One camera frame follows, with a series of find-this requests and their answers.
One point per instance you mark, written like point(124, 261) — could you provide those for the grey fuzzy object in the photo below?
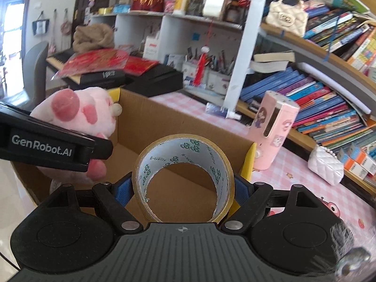
point(349, 258)

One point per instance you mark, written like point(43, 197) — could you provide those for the blue white small box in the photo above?
point(174, 59)

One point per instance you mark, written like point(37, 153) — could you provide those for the small red paper packet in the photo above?
point(138, 64)

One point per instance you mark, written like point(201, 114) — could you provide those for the brown packing tape roll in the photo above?
point(188, 147)

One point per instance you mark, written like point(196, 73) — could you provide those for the dark blue spray bottle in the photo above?
point(217, 110)

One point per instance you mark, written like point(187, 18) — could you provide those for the white shelf unit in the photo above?
point(249, 50)

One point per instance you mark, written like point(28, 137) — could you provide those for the pink hanging bag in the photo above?
point(66, 25)

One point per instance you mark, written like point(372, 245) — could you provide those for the white floral pen holder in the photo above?
point(191, 70)
point(217, 76)

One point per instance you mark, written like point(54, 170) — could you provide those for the yellow cardboard box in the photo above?
point(182, 123)

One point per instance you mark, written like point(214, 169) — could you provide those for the black small case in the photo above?
point(255, 102)

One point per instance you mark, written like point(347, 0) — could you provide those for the pile of slanted books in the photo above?
point(340, 32)

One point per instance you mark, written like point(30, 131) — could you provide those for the gold box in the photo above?
point(104, 11)

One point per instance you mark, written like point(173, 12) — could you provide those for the black keyboard piano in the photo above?
point(158, 77)

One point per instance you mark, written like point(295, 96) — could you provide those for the large red paper packet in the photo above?
point(88, 61)

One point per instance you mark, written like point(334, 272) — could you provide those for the black electronic keyboard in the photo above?
point(57, 58)

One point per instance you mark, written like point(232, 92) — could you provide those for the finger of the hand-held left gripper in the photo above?
point(102, 149)

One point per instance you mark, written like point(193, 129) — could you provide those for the orange white carton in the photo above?
point(358, 160)

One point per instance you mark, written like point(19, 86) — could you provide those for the pink pig plush toy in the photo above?
point(73, 108)

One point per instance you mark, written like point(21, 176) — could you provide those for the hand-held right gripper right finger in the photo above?
point(241, 191)

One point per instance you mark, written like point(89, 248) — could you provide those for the brown bundled cloth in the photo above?
point(91, 36)

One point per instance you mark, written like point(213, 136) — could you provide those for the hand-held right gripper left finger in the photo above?
point(124, 189)

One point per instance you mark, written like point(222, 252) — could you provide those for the grey chair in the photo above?
point(35, 64)

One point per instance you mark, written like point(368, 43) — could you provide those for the white quilted small purse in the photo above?
point(326, 167)

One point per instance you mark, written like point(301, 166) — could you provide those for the pink patterned packet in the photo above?
point(169, 4)

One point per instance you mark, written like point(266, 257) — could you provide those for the white canister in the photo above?
point(182, 1)

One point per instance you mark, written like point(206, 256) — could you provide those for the row of colourful books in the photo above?
point(308, 100)

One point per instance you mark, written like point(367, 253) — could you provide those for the dark hanging tote bag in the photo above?
point(39, 25)

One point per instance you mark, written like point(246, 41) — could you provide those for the wooden bookshelf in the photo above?
point(308, 47)

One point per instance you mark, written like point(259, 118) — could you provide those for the blue packet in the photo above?
point(121, 8)

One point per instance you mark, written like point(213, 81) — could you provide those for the pink cartoon girl container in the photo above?
point(273, 123)

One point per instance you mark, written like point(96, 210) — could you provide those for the red tassel ornament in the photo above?
point(201, 64)

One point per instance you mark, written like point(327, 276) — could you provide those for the black long box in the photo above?
point(97, 79)

